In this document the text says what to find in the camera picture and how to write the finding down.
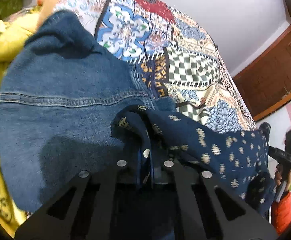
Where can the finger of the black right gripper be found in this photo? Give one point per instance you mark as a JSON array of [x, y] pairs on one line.
[[265, 130]]

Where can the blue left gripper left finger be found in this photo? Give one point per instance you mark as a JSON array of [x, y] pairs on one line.
[[139, 165]]

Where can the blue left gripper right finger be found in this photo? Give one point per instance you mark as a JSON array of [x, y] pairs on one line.
[[153, 164]]

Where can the navy patterned hooded garment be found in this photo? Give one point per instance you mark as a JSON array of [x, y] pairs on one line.
[[239, 159]]

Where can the orange right sleeve forearm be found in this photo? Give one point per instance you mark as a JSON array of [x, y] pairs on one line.
[[281, 213]]

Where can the right hand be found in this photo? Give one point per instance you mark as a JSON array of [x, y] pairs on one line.
[[280, 177]]

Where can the brown wooden door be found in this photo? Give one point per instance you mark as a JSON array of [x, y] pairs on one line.
[[267, 80]]

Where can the patchwork patterned bed quilt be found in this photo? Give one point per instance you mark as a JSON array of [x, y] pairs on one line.
[[177, 57]]

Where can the blue denim jacket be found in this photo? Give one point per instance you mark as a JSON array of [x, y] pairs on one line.
[[58, 100]]

